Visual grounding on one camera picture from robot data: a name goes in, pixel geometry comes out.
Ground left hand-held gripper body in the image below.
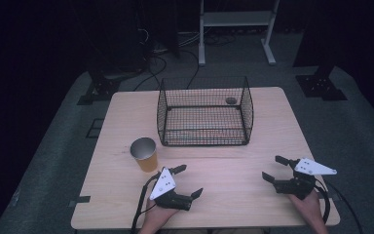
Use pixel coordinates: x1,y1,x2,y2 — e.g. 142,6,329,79
149,167,193,212

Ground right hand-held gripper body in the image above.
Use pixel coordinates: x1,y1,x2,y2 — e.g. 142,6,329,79
272,157,338,201

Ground person's right hand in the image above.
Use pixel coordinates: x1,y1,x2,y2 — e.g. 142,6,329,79
288,189,326,224

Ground person's left hand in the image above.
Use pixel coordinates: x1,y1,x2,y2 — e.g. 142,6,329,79
142,198,179,228

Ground orange paper cup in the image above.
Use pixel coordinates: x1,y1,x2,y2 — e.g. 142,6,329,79
130,136,159,174

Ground black stand base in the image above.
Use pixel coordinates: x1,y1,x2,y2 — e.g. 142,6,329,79
76,76,122,106
295,65,349,101

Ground white metal stand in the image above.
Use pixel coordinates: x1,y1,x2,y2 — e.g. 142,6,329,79
198,0,281,67

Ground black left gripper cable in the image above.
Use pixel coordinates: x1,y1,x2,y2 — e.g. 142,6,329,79
131,172,162,234

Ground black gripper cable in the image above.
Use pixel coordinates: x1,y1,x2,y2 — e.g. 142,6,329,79
131,172,162,234
314,178,365,234

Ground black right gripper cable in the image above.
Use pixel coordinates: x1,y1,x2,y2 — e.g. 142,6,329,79
314,178,365,234

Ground black wire mesh basket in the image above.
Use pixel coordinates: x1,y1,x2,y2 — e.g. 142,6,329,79
156,76,254,147

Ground black floor cables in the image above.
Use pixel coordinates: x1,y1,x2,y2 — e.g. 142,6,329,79
132,28,237,93

